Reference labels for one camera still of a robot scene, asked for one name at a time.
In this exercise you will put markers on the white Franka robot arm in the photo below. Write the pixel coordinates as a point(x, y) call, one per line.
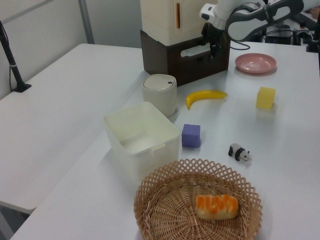
point(250, 22)

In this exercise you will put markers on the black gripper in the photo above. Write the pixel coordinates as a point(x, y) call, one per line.
point(212, 33)

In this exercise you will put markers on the cream plastic storage box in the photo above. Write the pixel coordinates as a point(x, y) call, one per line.
point(157, 17)

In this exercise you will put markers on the woven wicker basket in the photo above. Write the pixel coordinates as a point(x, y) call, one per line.
point(170, 215)

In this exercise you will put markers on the pink plate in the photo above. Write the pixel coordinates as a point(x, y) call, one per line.
point(255, 63)

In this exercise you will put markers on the white plastic bin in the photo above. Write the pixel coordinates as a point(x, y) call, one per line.
point(140, 140)

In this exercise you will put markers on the small cream trash can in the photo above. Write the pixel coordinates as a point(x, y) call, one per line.
point(160, 97)

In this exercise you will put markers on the dark brown wooden cabinet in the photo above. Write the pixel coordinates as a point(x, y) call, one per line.
point(152, 55)

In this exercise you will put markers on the toy panda figure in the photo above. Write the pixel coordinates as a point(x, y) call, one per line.
point(237, 151)

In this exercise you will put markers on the orange striped bread loaf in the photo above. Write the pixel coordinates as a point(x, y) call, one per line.
point(216, 206)

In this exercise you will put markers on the purple cube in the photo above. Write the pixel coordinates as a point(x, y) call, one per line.
point(191, 136)

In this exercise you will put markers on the yellow cube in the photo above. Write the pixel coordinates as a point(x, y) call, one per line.
point(265, 98)

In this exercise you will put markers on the yellow banana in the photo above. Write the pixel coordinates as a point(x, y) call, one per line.
point(202, 96)

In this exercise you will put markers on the black pole stand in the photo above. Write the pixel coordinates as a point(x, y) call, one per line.
point(15, 72)

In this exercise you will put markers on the black background equipment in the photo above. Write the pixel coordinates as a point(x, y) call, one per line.
point(280, 37)

